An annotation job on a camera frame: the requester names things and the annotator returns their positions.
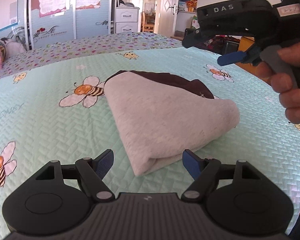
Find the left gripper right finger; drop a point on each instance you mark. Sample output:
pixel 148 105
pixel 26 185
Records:
pixel 204 172

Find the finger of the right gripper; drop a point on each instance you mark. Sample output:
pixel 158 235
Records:
pixel 194 37
pixel 232 58

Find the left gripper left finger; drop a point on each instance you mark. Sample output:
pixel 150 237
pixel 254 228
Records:
pixel 91 173

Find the grey and maroon sweatshirt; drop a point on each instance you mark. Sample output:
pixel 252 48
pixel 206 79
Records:
pixel 159 115

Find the person's right hand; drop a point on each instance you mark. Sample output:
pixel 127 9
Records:
pixel 282 83

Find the wooden dresser desk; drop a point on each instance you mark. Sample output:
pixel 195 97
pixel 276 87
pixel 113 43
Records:
pixel 252 60

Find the white room door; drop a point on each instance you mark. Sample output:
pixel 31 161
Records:
pixel 166 16

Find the white drawer cabinet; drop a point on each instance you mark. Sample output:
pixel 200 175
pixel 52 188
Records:
pixel 126 19

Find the blue sliding-door wardrobe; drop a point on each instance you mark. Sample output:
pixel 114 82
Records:
pixel 38 23

